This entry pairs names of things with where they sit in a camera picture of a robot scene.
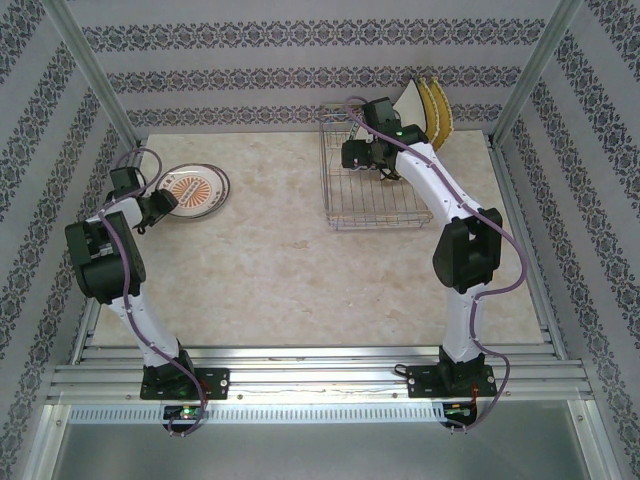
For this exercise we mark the circuit board with green light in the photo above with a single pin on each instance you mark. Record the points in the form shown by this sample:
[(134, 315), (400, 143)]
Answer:
[(457, 410), (185, 413)]

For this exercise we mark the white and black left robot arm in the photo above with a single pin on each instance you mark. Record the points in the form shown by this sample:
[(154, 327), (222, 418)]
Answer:
[(107, 280)]

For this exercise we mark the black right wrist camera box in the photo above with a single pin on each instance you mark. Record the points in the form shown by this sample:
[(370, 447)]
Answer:
[(378, 111)]

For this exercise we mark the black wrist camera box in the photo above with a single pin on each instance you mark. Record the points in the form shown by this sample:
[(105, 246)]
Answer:
[(124, 179), (378, 111)]

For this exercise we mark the grey metal panel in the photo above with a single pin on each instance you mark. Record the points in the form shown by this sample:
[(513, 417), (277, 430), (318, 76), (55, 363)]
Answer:
[(320, 455)]

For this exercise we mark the aluminium mounting rail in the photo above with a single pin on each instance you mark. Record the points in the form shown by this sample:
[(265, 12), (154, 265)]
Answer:
[(310, 375)]

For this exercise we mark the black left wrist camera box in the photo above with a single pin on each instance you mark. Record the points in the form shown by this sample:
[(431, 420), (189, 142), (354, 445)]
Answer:
[(124, 179)]

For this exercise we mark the round white plate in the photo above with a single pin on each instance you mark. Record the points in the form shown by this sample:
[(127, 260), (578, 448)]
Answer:
[(215, 212)]

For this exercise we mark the aluminium frame post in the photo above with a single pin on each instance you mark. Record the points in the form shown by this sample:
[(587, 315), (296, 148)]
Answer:
[(101, 75), (535, 75)]

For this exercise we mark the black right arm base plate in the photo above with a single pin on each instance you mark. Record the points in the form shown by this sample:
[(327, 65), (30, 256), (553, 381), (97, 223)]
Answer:
[(422, 382)]

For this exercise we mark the white plate with black rim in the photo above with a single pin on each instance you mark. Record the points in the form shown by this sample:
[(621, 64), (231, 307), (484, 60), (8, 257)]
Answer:
[(412, 105)]

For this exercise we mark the aluminium side rail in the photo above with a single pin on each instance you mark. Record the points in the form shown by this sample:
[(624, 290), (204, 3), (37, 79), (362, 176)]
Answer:
[(547, 310), (85, 340)]

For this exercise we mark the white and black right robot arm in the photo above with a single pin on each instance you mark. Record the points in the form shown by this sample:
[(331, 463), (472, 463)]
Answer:
[(467, 250)]

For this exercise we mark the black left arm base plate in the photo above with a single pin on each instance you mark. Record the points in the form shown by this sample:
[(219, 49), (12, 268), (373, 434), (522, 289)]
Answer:
[(215, 382)]

